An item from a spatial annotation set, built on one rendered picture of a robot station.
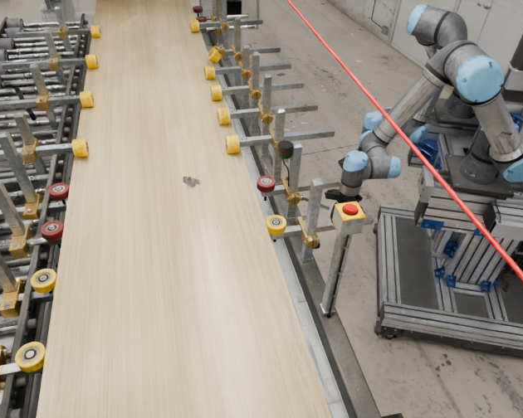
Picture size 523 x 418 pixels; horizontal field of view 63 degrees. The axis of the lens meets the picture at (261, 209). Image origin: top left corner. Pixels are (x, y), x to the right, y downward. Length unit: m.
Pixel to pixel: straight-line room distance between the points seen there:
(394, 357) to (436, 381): 0.22
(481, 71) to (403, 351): 1.57
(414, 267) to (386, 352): 0.50
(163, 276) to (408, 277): 1.47
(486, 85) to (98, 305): 1.33
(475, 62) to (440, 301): 1.41
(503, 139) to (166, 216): 1.21
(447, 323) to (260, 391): 1.33
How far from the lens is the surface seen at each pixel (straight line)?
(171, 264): 1.53
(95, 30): 3.30
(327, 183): 1.92
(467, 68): 1.37
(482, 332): 2.43
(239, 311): 1.39
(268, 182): 1.83
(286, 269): 1.86
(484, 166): 1.81
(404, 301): 2.40
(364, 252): 2.84
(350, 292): 2.62
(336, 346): 1.59
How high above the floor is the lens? 2.06
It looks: 43 degrees down
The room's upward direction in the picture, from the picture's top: 2 degrees clockwise
